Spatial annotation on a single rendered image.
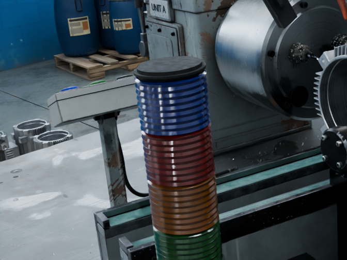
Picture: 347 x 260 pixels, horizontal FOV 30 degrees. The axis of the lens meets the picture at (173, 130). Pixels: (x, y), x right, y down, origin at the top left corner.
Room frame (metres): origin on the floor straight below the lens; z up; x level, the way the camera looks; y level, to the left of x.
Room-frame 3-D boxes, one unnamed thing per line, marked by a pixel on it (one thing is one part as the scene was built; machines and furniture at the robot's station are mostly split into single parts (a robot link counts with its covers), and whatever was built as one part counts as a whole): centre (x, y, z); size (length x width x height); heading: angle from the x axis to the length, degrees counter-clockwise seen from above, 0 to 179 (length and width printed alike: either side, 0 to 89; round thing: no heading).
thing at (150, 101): (0.52, 0.00, 1.19); 0.06 x 0.06 x 0.04
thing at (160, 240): (0.52, 0.00, 1.05); 0.06 x 0.06 x 0.04
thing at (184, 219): (0.52, 0.00, 1.10); 0.06 x 0.06 x 0.04
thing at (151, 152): (0.52, 0.00, 1.14); 0.06 x 0.06 x 0.04
